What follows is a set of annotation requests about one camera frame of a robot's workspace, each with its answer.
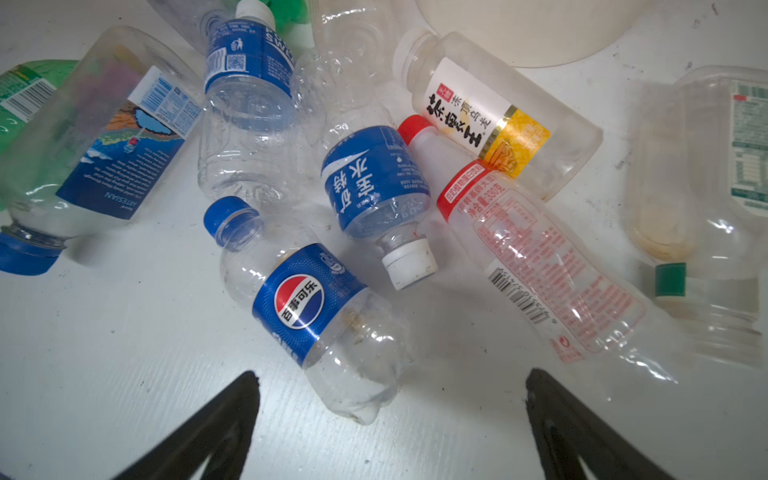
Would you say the clear bottle green band label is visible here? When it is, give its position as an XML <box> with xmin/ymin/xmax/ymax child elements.
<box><xmin>623</xmin><ymin>66</ymin><xmax>767</xmax><ymax>368</ymax></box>

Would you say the clear bottle green red neck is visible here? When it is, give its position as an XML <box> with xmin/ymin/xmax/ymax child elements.
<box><xmin>308</xmin><ymin>0</ymin><xmax>403</xmax><ymax>127</ymax></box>

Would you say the green bottle yellow cap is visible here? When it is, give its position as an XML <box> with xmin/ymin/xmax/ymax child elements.
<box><xmin>263</xmin><ymin>0</ymin><xmax>310</xmax><ymax>34</ymax></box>

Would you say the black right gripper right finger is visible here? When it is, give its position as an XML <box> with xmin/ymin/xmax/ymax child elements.
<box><xmin>525</xmin><ymin>368</ymin><xmax>671</xmax><ymax>479</ymax></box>

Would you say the clear bottle red cap red print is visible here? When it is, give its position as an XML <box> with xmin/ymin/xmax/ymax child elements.
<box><xmin>398</xmin><ymin>115</ymin><xmax>690</xmax><ymax>388</ymax></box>

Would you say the tea bottle yellow white label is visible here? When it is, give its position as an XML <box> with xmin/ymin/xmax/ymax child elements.
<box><xmin>392</xmin><ymin>27</ymin><xmax>603</xmax><ymax>200</ymax></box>

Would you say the pepsi bottle blue cap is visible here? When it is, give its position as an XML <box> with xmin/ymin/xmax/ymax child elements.
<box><xmin>203</xmin><ymin>196</ymin><xmax>415</xmax><ymax>425</ymax></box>

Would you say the clear bottle blue artesian label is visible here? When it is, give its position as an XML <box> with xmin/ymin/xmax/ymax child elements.
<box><xmin>1</xmin><ymin>26</ymin><xmax>203</xmax><ymax>276</ymax></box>

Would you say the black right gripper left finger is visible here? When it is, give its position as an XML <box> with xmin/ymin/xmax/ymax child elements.
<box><xmin>117</xmin><ymin>371</ymin><xmax>261</xmax><ymax>479</ymax></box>

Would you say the white ribbed waste bin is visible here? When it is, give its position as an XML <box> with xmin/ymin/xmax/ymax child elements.
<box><xmin>417</xmin><ymin>0</ymin><xmax>652</xmax><ymax>68</ymax></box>

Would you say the small bottle blue label white cap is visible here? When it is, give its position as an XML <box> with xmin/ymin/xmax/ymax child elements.
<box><xmin>294</xmin><ymin>90</ymin><xmax>439</xmax><ymax>290</ymax></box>

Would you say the water bottle blue label white cap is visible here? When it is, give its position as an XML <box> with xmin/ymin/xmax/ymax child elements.
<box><xmin>197</xmin><ymin>1</ymin><xmax>296</xmax><ymax>210</ymax></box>

